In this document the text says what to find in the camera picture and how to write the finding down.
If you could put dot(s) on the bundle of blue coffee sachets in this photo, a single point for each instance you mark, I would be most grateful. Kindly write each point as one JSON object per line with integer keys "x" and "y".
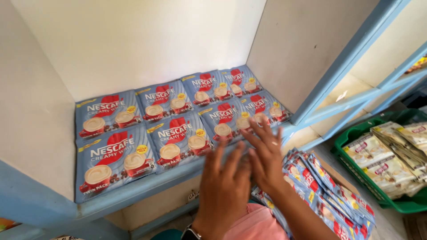
{"x": 333, "y": 200}

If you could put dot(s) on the white shelf with blue trim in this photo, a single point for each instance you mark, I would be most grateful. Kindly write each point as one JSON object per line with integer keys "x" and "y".
{"x": 40, "y": 203}

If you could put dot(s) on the black wristwatch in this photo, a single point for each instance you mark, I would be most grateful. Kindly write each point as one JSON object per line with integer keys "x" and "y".
{"x": 190, "y": 233}

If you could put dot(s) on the flat-laid blue coffee sachets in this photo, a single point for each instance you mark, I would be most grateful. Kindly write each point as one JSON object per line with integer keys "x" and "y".
{"x": 133, "y": 133}

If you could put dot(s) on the heap of beige coffee sachets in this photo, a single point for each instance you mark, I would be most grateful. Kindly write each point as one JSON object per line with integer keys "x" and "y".
{"x": 383, "y": 160}

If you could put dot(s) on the brown cardboard box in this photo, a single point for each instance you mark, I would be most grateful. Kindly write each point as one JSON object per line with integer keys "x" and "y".
{"x": 337, "y": 176}

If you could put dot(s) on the green plastic crate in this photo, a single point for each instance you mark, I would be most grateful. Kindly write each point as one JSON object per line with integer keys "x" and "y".
{"x": 393, "y": 203}

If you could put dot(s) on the person's right fingers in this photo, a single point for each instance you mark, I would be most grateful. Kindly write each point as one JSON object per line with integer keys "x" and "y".
{"x": 265, "y": 136}

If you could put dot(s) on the person's left fingers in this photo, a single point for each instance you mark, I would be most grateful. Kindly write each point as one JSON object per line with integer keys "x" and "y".
{"x": 230, "y": 160}

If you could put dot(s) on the person's right hand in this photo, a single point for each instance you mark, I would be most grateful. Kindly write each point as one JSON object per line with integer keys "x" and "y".
{"x": 268, "y": 166}

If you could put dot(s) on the colourful packets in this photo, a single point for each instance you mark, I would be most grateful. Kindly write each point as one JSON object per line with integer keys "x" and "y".
{"x": 417, "y": 65}

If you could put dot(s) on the person's pink shirt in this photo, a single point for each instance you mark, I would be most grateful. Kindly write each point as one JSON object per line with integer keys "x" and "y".
{"x": 257, "y": 223}

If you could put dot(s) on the person's left hand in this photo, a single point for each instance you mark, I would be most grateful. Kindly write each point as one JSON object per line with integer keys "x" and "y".
{"x": 223, "y": 193}

